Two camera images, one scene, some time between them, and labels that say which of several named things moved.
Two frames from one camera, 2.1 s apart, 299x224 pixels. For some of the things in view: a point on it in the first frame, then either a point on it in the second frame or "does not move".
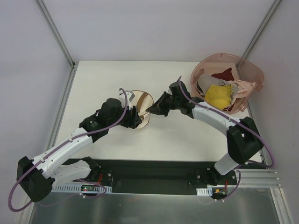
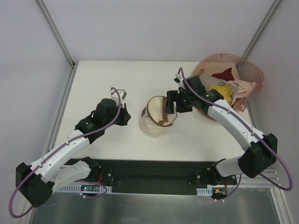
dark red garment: x=226 y=75 does not move
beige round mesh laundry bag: x=144 y=101 to x=154 y=119
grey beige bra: x=205 y=81 does not move
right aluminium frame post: x=261 y=29 does not move
